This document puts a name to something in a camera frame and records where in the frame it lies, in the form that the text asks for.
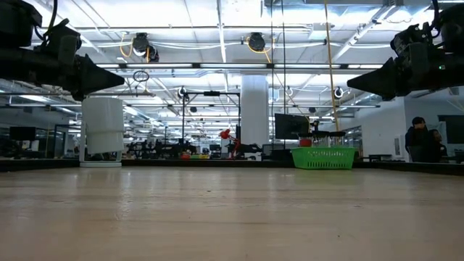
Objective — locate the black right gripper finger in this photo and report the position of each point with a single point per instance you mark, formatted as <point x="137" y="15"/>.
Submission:
<point x="377" y="81"/>

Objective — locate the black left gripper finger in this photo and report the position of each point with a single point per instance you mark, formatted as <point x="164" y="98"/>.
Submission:
<point x="98" y="78"/>

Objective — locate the red sand hourglass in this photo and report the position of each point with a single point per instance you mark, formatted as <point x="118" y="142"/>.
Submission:
<point x="306" y="142"/>

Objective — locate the small black robot arm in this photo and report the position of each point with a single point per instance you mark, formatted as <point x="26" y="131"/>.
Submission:
<point x="250" y="148"/>

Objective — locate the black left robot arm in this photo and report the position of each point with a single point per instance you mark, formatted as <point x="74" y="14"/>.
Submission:
<point x="18" y="61"/>

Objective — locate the white cylindrical cup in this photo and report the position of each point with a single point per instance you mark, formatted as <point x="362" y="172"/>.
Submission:
<point x="103" y="123"/>

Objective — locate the person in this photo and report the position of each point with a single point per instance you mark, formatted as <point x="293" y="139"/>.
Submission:
<point x="417" y="139"/>
<point x="436" y="145"/>

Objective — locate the black computer monitor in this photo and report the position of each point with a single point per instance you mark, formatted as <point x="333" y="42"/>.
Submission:
<point x="21" y="133"/>
<point x="290" y="125"/>

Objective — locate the green plastic mesh basket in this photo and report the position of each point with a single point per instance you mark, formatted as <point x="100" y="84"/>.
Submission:
<point x="322" y="158"/>

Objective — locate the white building column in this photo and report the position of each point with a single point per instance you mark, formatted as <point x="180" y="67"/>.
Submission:
<point x="254" y="108"/>

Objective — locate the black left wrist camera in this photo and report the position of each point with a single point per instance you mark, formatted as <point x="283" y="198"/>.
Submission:
<point x="67" y="41"/>

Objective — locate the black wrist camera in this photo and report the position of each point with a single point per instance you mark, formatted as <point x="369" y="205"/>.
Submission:
<point x="67" y="41"/>
<point x="409" y="36"/>

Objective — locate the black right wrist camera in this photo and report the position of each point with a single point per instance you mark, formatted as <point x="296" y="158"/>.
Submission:
<point x="409" y="36"/>

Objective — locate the black wall screen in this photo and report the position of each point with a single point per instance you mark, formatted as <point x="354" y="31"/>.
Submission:
<point x="453" y="128"/>

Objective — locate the black gantry frame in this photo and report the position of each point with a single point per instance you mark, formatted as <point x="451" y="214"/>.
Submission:
<point x="212" y="93"/>

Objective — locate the black aluminium table frame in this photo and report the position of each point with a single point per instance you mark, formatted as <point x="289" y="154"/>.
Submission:
<point x="217" y="163"/>

